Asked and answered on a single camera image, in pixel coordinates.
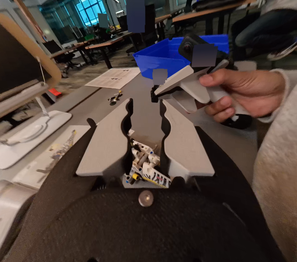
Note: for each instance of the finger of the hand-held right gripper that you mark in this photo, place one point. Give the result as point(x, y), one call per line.
point(185, 104)
point(176, 78)

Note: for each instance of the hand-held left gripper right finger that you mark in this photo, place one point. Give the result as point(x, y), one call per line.
point(185, 150)

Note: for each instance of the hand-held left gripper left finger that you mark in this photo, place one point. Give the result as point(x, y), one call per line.
point(104, 148)

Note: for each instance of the black lego connector piece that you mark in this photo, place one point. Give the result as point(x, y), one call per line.
point(153, 96)

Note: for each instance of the small lego pieces with disc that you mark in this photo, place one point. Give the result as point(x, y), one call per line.
point(114, 99)

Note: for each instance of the person's right hand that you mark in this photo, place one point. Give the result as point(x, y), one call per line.
point(250, 87)

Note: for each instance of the blue plastic bin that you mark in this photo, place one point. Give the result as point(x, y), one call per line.
point(162, 57)

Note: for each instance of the wooden office desk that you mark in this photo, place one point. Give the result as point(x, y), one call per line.
point(102, 44)
point(208, 11)

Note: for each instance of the black high-back office chair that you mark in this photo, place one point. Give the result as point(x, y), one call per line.
point(150, 25)

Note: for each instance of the white printed paper sheet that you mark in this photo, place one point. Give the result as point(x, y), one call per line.
point(113, 78)

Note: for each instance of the open instruction booklet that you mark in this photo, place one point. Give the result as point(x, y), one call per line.
point(41, 157)

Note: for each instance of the small red object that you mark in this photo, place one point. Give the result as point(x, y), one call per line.
point(55, 92)

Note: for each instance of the wooden framed board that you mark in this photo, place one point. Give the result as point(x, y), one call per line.
point(53, 67)

